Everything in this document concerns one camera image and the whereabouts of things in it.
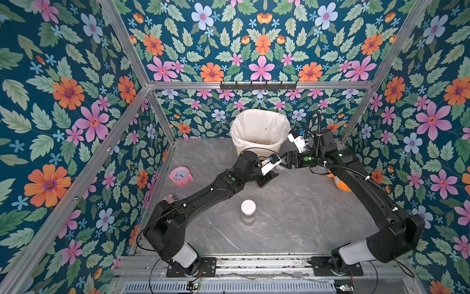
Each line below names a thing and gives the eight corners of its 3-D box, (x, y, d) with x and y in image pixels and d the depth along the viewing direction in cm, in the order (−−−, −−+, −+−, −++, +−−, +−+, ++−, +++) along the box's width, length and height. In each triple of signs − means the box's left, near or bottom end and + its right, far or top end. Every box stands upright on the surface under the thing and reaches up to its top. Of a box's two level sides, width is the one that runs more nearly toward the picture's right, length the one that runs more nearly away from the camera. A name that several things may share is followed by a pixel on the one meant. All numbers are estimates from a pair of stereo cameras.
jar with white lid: (241, 226, 87) (240, 213, 74) (242, 213, 91) (241, 198, 78) (255, 226, 86) (256, 213, 74) (255, 213, 91) (255, 198, 78)
